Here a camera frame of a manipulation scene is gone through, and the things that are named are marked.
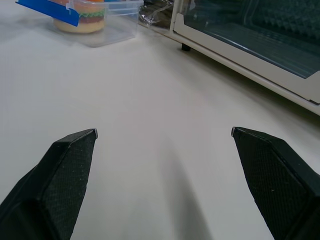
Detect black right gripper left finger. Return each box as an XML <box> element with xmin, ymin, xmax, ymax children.
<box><xmin>0</xmin><ymin>128</ymin><xmax>99</xmax><ymax>240</ymax></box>

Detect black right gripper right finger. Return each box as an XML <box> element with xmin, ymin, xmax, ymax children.
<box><xmin>230</xmin><ymin>126</ymin><xmax>320</xmax><ymax>240</ymax></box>

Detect toy hamburger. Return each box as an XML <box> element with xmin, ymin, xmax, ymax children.
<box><xmin>53</xmin><ymin>0</ymin><xmax>106</xmax><ymax>34</ymax></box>

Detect clear plastic container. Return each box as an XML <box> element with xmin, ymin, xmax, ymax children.
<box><xmin>53</xmin><ymin>0</ymin><xmax>145</xmax><ymax>48</ymax></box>

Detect white toaster oven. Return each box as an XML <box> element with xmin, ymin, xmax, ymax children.
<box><xmin>163</xmin><ymin>0</ymin><xmax>320</xmax><ymax>115</ymax></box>

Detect blue container lid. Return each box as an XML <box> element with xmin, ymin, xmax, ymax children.
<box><xmin>15</xmin><ymin>0</ymin><xmax>80</xmax><ymax>27</ymax></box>

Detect crumpled clear plastic wrap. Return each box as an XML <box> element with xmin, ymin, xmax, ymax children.
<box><xmin>138</xmin><ymin>0</ymin><xmax>174</xmax><ymax>29</ymax></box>

